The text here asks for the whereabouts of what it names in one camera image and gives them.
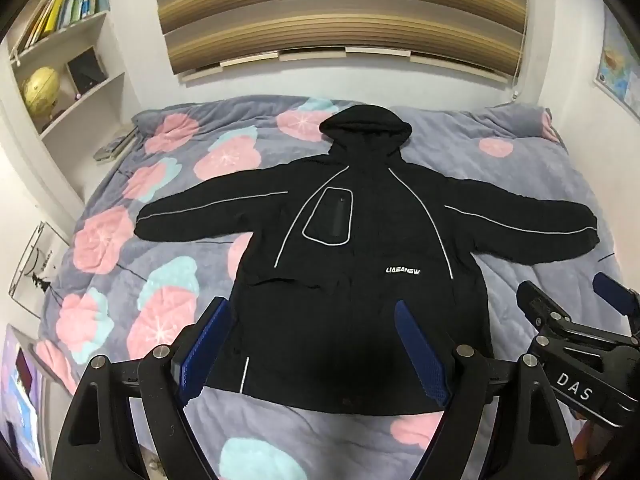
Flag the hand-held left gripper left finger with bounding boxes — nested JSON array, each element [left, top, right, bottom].
[[50, 296, 233, 480]]

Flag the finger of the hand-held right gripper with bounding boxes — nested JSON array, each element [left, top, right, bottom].
[[516, 280, 572, 334], [592, 272, 640, 317]]

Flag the row of books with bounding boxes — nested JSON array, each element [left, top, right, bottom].
[[20, 0, 111, 52]]

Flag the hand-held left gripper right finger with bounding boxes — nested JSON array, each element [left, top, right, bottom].
[[393, 299, 581, 480]]

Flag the brown striped window blind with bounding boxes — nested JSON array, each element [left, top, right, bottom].
[[150, 0, 531, 82]]

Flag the white blind cord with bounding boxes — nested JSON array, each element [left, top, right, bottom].
[[512, 10, 527, 102]]

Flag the black hooded jacket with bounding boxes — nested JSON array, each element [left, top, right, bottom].
[[136, 105, 600, 417]]

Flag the grey floral blanket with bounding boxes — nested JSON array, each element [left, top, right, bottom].
[[32, 97, 640, 480]]

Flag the stack of bedside books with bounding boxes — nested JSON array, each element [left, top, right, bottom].
[[95, 129, 139, 162]]

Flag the black picture frame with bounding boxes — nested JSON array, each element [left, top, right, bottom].
[[66, 46, 109, 96]]

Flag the yellow globe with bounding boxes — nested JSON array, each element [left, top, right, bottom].
[[22, 66, 62, 123]]

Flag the wall map poster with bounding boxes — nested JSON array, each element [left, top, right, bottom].
[[594, 20, 640, 122]]

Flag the purple wall poster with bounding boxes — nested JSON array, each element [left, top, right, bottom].
[[0, 325, 44, 467]]

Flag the white bookshelf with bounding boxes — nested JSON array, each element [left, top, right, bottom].
[[0, 0, 127, 163]]

